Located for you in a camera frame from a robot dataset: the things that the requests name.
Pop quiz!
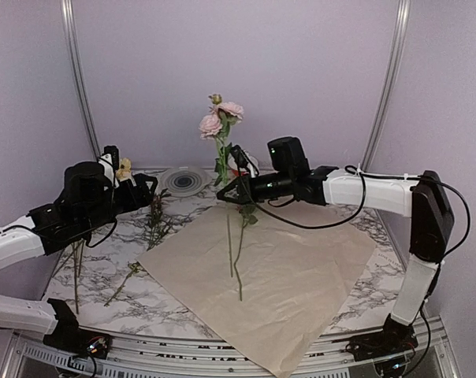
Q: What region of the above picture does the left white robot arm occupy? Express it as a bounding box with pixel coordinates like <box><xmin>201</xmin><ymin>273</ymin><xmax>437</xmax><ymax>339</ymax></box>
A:
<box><xmin>0</xmin><ymin>146</ymin><xmax>158</xmax><ymax>350</ymax></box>

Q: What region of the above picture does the right aluminium corner post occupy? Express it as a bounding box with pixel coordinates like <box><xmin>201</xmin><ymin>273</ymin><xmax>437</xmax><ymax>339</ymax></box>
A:
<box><xmin>361</xmin><ymin>0</ymin><xmax>411</xmax><ymax>171</ymax></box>

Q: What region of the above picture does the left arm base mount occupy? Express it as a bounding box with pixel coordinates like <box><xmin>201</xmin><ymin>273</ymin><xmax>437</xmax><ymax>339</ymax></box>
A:
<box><xmin>43</xmin><ymin>320</ymin><xmax>112</xmax><ymax>359</ymax></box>

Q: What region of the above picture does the blue fake flower stem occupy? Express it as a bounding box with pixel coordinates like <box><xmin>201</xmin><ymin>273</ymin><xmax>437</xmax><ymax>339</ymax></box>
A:
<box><xmin>72</xmin><ymin>241</ymin><xmax>85</xmax><ymax>314</ymax></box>

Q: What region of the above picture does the yellow fake flower stem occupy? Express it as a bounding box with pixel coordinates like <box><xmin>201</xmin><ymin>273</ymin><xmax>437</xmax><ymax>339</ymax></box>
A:
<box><xmin>43</xmin><ymin>158</ymin><xmax>132</xmax><ymax>255</ymax></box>

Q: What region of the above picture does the peach wrapping paper sheet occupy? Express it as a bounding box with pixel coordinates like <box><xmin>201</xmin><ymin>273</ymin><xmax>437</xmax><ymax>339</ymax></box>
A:
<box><xmin>139</xmin><ymin>203</ymin><xmax>375</xmax><ymax>377</ymax></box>

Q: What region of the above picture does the grey striped plate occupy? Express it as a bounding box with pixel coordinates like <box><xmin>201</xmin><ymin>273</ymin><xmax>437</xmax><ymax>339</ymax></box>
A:
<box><xmin>158</xmin><ymin>166</ymin><xmax>211</xmax><ymax>198</ymax></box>

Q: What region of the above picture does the left aluminium corner post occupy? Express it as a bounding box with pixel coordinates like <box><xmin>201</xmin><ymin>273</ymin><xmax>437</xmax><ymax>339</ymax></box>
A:
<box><xmin>61</xmin><ymin>0</ymin><xmax>101</xmax><ymax>158</ymax></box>

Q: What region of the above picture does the pink fake rose stem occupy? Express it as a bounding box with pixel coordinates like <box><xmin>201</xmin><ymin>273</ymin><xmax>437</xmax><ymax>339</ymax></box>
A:
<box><xmin>199</xmin><ymin>94</ymin><xmax>258</xmax><ymax>302</ymax></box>

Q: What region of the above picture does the aluminium front rail frame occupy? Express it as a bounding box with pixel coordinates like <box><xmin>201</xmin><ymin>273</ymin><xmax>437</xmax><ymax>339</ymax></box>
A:
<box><xmin>0</xmin><ymin>317</ymin><xmax>459</xmax><ymax>377</ymax></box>

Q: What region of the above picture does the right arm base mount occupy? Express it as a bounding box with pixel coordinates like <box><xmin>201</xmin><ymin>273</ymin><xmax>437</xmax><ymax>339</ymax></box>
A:
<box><xmin>345</xmin><ymin>315</ymin><xmax>418</xmax><ymax>361</ymax></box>

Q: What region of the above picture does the white fake rose stem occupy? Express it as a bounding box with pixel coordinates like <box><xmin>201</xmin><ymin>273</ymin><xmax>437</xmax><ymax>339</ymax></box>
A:
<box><xmin>104</xmin><ymin>262</ymin><xmax>143</xmax><ymax>307</ymax></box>

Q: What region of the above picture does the orange and white bowl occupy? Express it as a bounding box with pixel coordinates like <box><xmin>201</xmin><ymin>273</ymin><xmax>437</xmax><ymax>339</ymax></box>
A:
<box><xmin>228</xmin><ymin>154</ymin><xmax>260</xmax><ymax>177</ymax></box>

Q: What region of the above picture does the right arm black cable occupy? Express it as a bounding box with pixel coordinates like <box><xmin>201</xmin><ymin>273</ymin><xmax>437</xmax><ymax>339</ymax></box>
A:
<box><xmin>237</xmin><ymin>165</ymin><xmax>471</xmax><ymax>257</ymax></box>

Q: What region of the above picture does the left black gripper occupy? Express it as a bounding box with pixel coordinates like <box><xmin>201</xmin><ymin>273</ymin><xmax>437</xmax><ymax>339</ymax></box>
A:
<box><xmin>81</xmin><ymin>173</ymin><xmax>158</xmax><ymax>235</ymax></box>

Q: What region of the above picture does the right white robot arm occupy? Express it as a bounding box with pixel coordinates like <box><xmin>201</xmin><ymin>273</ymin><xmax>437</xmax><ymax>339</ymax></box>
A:
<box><xmin>217</xmin><ymin>136</ymin><xmax>455</xmax><ymax>353</ymax></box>

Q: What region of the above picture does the dark pink fake sprig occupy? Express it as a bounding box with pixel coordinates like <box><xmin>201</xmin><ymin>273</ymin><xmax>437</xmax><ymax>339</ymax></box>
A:
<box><xmin>146</xmin><ymin>188</ymin><xmax>172</xmax><ymax>250</ymax></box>

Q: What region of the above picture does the aluminium corner post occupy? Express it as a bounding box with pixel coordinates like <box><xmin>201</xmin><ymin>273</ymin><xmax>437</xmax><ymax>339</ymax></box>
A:
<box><xmin>361</xmin><ymin>0</ymin><xmax>411</xmax><ymax>171</ymax></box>
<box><xmin>61</xmin><ymin>0</ymin><xmax>101</xmax><ymax>158</ymax></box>

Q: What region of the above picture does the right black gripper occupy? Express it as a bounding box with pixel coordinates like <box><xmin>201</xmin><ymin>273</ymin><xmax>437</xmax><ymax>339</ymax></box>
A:
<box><xmin>216</xmin><ymin>170</ymin><xmax>293</xmax><ymax>206</ymax></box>

